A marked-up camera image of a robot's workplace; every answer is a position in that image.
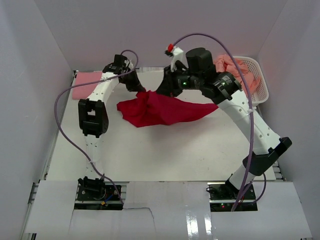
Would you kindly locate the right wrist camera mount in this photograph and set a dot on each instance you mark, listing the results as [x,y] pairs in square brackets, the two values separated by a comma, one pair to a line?
[176,55]

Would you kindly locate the salmon t shirt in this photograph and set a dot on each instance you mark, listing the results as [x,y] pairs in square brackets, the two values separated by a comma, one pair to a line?
[223,63]

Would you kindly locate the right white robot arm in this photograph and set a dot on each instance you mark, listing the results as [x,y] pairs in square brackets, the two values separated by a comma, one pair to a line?
[265,146]

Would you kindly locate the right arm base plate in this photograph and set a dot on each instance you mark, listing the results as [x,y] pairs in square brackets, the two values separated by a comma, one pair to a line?
[222,199]

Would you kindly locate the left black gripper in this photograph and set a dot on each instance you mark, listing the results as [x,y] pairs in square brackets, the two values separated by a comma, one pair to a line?
[136,86]

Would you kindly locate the white plastic basket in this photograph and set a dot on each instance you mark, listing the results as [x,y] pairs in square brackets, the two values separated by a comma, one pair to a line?
[261,93]

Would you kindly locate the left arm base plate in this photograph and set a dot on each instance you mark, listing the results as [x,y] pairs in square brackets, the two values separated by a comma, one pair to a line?
[107,199]

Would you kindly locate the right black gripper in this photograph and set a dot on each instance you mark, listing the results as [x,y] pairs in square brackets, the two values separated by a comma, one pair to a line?
[167,86]

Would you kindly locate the red t shirt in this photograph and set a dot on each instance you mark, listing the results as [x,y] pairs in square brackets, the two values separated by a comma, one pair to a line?
[149,109]

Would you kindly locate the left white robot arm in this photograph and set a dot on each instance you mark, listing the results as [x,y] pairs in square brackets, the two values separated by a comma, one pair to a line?
[93,117]

